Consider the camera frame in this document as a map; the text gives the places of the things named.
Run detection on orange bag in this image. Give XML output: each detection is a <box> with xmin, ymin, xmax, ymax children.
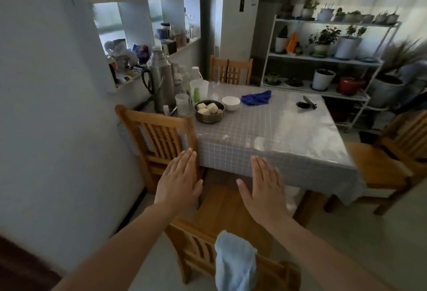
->
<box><xmin>286</xmin><ymin>31</ymin><xmax>299</xmax><ymax>54</ymax></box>

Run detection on table with checked tablecloth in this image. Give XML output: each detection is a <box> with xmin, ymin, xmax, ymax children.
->
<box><xmin>117</xmin><ymin>81</ymin><xmax>368</xmax><ymax>205</ymax></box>

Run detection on clutter of shelf items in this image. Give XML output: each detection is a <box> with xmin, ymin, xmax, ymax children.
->
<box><xmin>104</xmin><ymin>7</ymin><xmax>195</xmax><ymax>85</ymax></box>

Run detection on white metal plant rack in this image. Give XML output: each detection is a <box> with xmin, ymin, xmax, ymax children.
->
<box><xmin>260</xmin><ymin>15</ymin><xmax>402</xmax><ymax>133</ymax></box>

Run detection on person's left hand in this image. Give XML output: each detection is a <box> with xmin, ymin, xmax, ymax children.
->
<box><xmin>154</xmin><ymin>148</ymin><xmax>203</xmax><ymax>215</ymax></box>

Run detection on white ceramic bowl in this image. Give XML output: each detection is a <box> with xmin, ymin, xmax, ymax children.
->
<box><xmin>222</xmin><ymin>96</ymin><xmax>241</xmax><ymax>112</ymax></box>

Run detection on white potted green plant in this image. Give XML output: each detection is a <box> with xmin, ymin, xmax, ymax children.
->
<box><xmin>300</xmin><ymin>0</ymin><xmax>320</xmax><ymax>20</ymax></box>

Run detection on person's left forearm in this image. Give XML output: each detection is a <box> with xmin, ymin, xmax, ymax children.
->
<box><xmin>53</xmin><ymin>202</ymin><xmax>182</xmax><ymax>291</ymax></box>

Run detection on red flower pot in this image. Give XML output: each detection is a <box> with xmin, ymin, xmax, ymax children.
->
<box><xmin>337</xmin><ymin>76</ymin><xmax>366</xmax><ymax>96</ymax></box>

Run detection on leafy green potted plant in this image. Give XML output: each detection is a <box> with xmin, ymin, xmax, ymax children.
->
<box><xmin>308</xmin><ymin>26</ymin><xmax>342</xmax><ymax>58</ymax></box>

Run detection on row of small succulent pots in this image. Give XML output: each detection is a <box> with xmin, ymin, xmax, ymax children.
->
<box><xmin>334</xmin><ymin>6</ymin><xmax>400</xmax><ymax>25</ymax></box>

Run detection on dark wooden furniture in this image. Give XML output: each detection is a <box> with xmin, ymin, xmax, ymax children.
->
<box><xmin>0</xmin><ymin>233</ymin><xmax>63</xmax><ymax>291</ymax></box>

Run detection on dark blue cloth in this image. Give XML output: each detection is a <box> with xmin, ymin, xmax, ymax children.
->
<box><xmin>240</xmin><ymin>90</ymin><xmax>272</xmax><ymax>106</ymax></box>

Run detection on person's right forearm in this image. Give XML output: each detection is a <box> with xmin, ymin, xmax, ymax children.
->
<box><xmin>264</xmin><ymin>216</ymin><xmax>396</xmax><ymax>291</ymax></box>

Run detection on white standing air conditioner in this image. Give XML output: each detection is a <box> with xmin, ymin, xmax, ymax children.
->
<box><xmin>218</xmin><ymin>0</ymin><xmax>265</xmax><ymax>68</ymax></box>

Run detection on white plastic pitcher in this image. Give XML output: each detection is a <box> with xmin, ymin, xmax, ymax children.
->
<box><xmin>189</xmin><ymin>79</ymin><xmax>209</xmax><ymax>105</ymax></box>

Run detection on metal bowl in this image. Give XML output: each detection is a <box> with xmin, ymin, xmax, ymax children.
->
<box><xmin>194</xmin><ymin>100</ymin><xmax>225</xmax><ymax>125</ymax></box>

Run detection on stainless steel thermos flask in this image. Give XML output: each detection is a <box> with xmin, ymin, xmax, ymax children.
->
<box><xmin>141</xmin><ymin>46</ymin><xmax>177</xmax><ymax>113</ymax></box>

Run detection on person's right hand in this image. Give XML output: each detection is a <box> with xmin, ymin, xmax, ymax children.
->
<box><xmin>236</xmin><ymin>156</ymin><xmax>291</xmax><ymax>228</ymax></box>

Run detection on light blue towel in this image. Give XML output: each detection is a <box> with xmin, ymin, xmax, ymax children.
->
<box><xmin>214</xmin><ymin>230</ymin><xmax>258</xmax><ymax>291</ymax></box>

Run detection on white pot with thin sprouts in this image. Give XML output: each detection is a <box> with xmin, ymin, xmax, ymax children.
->
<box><xmin>316</xmin><ymin>2</ymin><xmax>336</xmax><ymax>22</ymax></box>

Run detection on empty white flower pot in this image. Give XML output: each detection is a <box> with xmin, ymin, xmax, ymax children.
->
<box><xmin>312</xmin><ymin>69</ymin><xmax>336</xmax><ymax>92</ymax></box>

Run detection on black folding gadget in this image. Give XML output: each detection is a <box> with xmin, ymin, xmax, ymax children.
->
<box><xmin>296</xmin><ymin>95</ymin><xmax>318</xmax><ymax>111</ymax></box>

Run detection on wooden slat-back chair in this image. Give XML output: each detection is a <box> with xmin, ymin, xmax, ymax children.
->
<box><xmin>115</xmin><ymin>104</ymin><xmax>205</xmax><ymax>195</ymax></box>
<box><xmin>209</xmin><ymin>55</ymin><xmax>254</xmax><ymax>85</ymax></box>
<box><xmin>324</xmin><ymin>110</ymin><xmax>427</xmax><ymax>216</ymax></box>
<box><xmin>164</xmin><ymin>182</ymin><xmax>302</xmax><ymax>291</ymax></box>

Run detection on tall white potted plant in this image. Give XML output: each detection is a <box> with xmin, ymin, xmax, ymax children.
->
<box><xmin>334</xmin><ymin>25</ymin><xmax>367</xmax><ymax>61</ymax></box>

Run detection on white pot with dark plant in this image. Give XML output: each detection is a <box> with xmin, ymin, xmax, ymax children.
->
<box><xmin>274</xmin><ymin>25</ymin><xmax>290</xmax><ymax>54</ymax></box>

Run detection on white wall shelf unit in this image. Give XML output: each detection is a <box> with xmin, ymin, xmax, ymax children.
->
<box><xmin>79</xmin><ymin>0</ymin><xmax>205</xmax><ymax>94</ymax></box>

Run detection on large grey potted plant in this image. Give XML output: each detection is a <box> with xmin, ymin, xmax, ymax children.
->
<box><xmin>366</xmin><ymin>38</ymin><xmax>426</xmax><ymax>109</ymax></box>

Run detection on clear plastic cup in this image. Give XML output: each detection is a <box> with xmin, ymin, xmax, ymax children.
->
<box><xmin>175</xmin><ymin>93</ymin><xmax>190</xmax><ymax>116</ymax></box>

